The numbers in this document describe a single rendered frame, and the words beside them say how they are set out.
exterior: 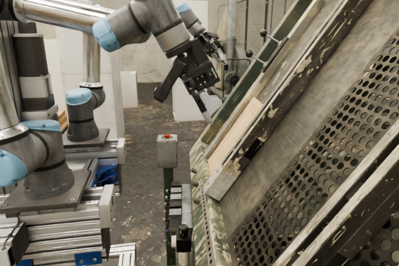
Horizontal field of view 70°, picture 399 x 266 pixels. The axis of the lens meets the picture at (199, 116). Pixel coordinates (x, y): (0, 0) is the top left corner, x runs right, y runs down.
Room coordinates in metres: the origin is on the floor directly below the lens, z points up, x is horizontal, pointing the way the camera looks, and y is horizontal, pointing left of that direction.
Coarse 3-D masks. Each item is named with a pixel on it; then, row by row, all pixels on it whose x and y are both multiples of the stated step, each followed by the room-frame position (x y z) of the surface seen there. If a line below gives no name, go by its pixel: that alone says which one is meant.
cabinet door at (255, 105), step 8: (248, 104) 1.37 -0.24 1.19; (256, 104) 1.27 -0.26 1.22; (248, 112) 1.31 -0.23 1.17; (256, 112) 1.21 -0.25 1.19; (240, 120) 1.32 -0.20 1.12; (248, 120) 1.25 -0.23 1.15; (232, 128) 1.35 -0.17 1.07; (240, 128) 1.26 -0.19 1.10; (232, 136) 1.29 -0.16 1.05; (224, 144) 1.31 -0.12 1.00; (232, 144) 1.22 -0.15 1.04; (216, 152) 1.33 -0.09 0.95; (224, 152) 1.24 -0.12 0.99; (208, 160) 1.35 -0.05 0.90; (216, 160) 1.26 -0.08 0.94
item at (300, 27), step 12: (312, 12) 1.41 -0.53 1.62; (300, 24) 1.40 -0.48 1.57; (288, 36) 1.43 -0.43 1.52; (288, 48) 1.40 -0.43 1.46; (276, 60) 1.40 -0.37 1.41; (264, 84) 1.39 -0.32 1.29; (252, 96) 1.39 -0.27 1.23; (240, 108) 1.39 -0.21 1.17; (228, 120) 1.42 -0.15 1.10; (216, 144) 1.38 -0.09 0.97; (204, 156) 1.38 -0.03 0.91
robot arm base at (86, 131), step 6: (84, 120) 1.29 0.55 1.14; (90, 120) 1.31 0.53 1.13; (72, 126) 1.28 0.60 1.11; (78, 126) 1.28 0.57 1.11; (84, 126) 1.29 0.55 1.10; (90, 126) 1.31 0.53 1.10; (96, 126) 1.34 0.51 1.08; (72, 132) 1.27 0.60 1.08; (78, 132) 1.27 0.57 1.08; (84, 132) 1.28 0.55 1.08; (90, 132) 1.30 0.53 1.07; (96, 132) 1.32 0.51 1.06; (72, 138) 1.26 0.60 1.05; (78, 138) 1.26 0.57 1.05; (84, 138) 1.27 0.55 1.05; (90, 138) 1.28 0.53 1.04
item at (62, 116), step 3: (60, 111) 4.49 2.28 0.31; (63, 111) 4.49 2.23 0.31; (60, 114) 4.31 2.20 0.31; (63, 114) 4.49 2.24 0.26; (60, 117) 4.33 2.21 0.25; (63, 117) 4.44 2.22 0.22; (66, 117) 4.60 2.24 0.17; (60, 120) 4.27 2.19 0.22; (63, 120) 4.40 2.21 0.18; (66, 120) 4.57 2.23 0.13; (60, 123) 4.23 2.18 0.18; (63, 123) 4.37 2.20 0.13; (66, 123) 4.37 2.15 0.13; (63, 126) 4.22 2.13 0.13; (66, 126) 4.30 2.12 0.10; (63, 129) 4.12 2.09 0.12
